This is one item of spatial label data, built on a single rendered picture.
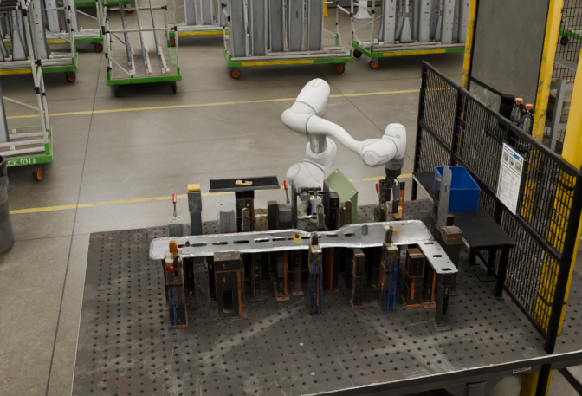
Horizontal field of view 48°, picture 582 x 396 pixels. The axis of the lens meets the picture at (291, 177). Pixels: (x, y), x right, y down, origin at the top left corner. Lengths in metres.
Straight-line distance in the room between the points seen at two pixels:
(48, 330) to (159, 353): 1.63
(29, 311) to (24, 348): 0.40
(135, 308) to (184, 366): 0.52
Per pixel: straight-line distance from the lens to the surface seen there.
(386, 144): 2.97
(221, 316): 3.17
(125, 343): 3.11
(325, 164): 3.89
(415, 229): 3.35
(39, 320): 4.65
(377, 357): 2.96
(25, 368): 4.27
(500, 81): 5.63
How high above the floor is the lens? 2.55
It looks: 23 degrees down
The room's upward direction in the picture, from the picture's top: straight up
